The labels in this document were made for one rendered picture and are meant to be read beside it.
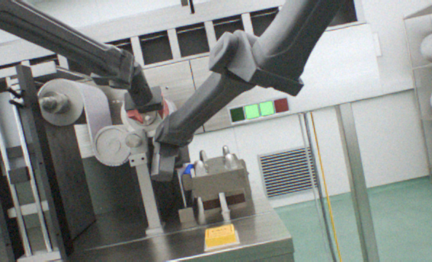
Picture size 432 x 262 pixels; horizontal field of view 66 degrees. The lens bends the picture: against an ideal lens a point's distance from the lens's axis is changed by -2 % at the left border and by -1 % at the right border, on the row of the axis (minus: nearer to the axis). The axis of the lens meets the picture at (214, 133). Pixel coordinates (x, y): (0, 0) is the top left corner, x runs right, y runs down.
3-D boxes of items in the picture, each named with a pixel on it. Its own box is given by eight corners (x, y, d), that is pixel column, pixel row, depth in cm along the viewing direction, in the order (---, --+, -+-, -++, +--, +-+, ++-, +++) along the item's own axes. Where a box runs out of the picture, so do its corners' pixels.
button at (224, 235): (207, 249, 77) (205, 239, 77) (207, 238, 84) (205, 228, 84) (237, 243, 77) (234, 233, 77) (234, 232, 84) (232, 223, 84)
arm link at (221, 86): (290, 45, 53) (229, 21, 49) (291, 76, 51) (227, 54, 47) (191, 130, 89) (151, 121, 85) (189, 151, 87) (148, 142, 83)
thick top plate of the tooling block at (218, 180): (195, 198, 100) (191, 178, 100) (199, 175, 140) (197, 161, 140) (248, 187, 100) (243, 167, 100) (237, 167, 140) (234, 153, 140)
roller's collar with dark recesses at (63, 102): (43, 115, 97) (38, 94, 97) (52, 115, 103) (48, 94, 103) (64, 110, 97) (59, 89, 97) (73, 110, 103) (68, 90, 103)
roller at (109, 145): (97, 168, 103) (89, 130, 102) (120, 158, 128) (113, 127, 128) (135, 160, 103) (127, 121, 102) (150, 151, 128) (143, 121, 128)
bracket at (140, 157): (146, 235, 97) (122, 132, 95) (150, 228, 103) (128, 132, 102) (162, 232, 97) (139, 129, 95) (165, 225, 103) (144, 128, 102)
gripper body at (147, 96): (163, 106, 90) (156, 87, 84) (126, 114, 90) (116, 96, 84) (162, 89, 94) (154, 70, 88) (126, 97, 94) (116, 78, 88)
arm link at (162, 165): (194, 128, 85) (162, 120, 82) (191, 170, 80) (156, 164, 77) (178, 145, 95) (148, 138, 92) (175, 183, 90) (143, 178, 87)
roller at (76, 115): (44, 129, 103) (33, 85, 102) (76, 127, 128) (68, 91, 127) (87, 120, 103) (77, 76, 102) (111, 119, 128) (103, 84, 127)
